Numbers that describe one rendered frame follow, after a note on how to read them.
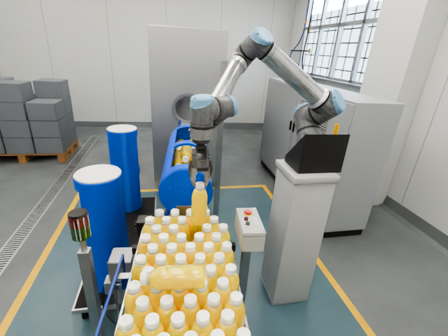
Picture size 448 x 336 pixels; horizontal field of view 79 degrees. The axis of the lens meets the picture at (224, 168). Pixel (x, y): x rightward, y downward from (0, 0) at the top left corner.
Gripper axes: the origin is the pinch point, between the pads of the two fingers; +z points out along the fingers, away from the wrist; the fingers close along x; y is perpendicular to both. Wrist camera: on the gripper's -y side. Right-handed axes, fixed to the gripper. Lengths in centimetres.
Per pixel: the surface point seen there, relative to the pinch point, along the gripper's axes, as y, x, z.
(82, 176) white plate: 55, 69, 22
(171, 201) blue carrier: 23.5, 13.6, 21.6
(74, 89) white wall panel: 527, 246, 42
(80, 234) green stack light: -22.8, 41.3, 7.0
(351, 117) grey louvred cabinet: 121, -138, -5
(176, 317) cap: -49, 8, 17
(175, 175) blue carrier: 23.6, 11.7, 6.4
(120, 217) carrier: 54, 49, 52
